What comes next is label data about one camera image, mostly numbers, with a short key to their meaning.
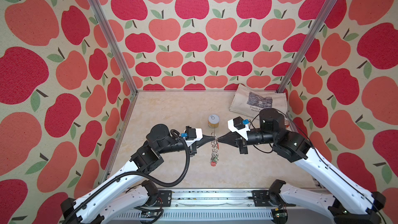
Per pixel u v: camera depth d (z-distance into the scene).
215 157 0.62
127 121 1.12
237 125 0.47
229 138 0.54
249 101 1.04
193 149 0.51
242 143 0.51
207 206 0.73
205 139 0.55
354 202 0.38
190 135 0.45
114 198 0.44
